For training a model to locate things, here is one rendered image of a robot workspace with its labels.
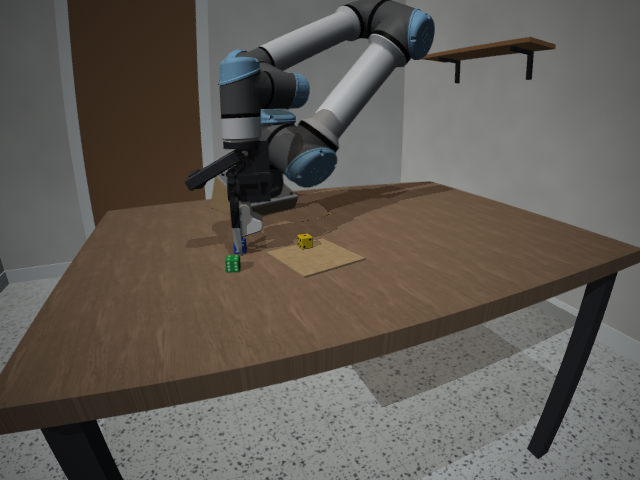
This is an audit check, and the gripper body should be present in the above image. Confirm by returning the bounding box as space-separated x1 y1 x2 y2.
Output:
223 140 271 203

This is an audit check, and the green die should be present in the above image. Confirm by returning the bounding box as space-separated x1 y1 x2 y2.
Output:
225 255 241 273

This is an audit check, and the yellow die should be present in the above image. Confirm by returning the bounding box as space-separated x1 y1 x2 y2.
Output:
297 233 313 250

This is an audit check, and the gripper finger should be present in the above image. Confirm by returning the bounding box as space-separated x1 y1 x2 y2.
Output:
229 186 263 255
239 201 263 222

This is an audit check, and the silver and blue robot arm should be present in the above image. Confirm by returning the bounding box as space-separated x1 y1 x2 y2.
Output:
219 0 435 199

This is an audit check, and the tan flat mat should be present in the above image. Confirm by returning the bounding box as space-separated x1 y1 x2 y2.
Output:
267 239 365 278

